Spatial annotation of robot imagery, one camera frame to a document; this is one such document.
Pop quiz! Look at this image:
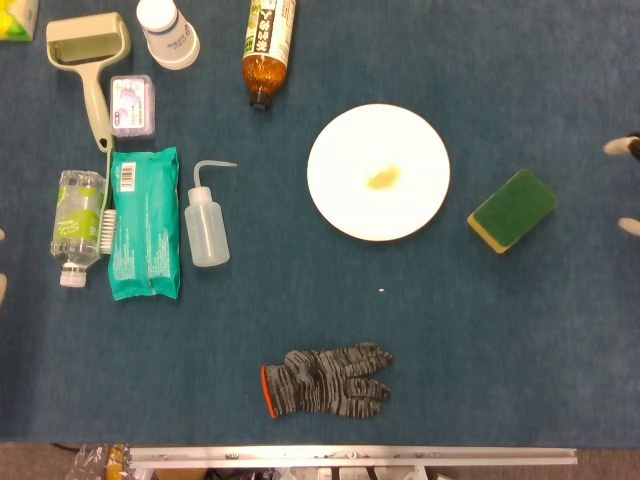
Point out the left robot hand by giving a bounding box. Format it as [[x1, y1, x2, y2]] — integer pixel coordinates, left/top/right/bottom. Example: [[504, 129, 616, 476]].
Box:
[[0, 227, 9, 311]]

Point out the clear plastic bag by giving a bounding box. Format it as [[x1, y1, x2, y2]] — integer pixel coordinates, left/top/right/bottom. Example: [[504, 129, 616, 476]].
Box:
[[64, 442, 134, 480]]

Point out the white lidded jar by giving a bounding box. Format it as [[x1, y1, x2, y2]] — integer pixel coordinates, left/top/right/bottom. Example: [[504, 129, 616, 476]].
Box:
[[135, 0, 201, 71]]

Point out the purple cotton swab box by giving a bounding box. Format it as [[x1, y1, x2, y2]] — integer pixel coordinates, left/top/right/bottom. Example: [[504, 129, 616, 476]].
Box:
[[109, 74, 156, 139]]

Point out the teal table cloth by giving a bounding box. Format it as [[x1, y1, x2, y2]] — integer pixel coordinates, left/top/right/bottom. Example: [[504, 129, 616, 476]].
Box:
[[0, 0, 640, 446]]

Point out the brown tea bottle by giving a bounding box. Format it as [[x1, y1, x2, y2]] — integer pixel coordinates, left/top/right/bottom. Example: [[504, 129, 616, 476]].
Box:
[[241, 0, 297, 111]]

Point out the teal wet wipes pack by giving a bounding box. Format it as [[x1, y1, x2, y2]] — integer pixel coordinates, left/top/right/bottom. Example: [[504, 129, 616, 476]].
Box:
[[108, 146, 182, 302]]

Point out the green yellow sponge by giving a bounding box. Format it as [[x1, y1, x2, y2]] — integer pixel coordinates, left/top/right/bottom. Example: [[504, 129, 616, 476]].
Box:
[[466, 168, 560, 256]]

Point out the white round plate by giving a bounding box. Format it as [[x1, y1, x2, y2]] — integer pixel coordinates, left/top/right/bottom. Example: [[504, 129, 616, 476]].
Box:
[[306, 103, 452, 243]]

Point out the clear squeeze wash bottle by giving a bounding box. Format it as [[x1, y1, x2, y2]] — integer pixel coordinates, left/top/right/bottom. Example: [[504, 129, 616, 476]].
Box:
[[183, 159, 239, 269]]

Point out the beige lint roller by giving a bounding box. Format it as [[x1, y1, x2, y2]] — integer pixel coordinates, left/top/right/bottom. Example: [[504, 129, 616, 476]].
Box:
[[45, 12, 132, 154]]

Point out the aluminium rail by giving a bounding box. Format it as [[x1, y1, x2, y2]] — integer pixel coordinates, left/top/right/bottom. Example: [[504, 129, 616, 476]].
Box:
[[128, 446, 579, 471]]

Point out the right robot hand silver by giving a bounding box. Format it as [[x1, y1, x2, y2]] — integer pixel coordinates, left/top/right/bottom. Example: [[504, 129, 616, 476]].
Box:
[[603, 132, 640, 235]]

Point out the grey knit work glove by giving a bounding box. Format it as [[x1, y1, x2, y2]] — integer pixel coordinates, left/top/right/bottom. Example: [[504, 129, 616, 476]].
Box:
[[259, 341, 394, 420]]

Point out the clear water bottle green label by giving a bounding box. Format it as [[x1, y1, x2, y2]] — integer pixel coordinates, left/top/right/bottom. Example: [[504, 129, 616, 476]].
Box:
[[49, 169, 107, 289]]

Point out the yellow green tissue pack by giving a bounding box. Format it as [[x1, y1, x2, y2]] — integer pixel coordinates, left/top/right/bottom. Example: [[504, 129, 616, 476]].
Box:
[[0, 0, 40, 42]]

